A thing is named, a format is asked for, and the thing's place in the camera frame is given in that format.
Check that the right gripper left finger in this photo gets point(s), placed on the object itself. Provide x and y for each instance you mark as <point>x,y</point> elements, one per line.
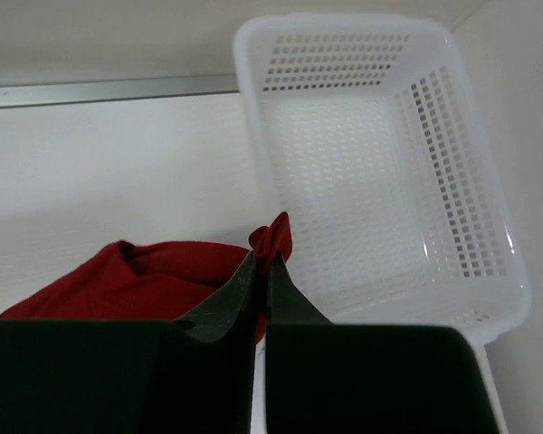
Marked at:
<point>189,375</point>

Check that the white plastic laundry basket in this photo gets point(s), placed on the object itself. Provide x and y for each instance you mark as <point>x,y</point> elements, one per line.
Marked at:
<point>365,132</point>

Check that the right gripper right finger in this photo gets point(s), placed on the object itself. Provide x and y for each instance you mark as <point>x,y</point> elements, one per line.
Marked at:
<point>321,377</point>

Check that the dark red t shirt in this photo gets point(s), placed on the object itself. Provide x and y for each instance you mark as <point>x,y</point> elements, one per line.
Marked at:
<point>161,281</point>

